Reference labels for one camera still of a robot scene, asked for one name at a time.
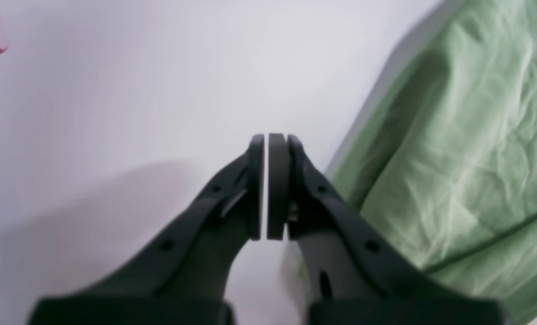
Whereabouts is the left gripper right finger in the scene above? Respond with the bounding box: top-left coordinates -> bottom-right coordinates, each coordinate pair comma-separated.
267,134 -> 506,325

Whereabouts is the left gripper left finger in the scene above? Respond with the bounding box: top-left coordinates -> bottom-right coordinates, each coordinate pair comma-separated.
28,135 -> 265,325

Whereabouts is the green polo shirt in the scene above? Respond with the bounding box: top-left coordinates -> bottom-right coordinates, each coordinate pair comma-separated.
331,0 -> 537,325

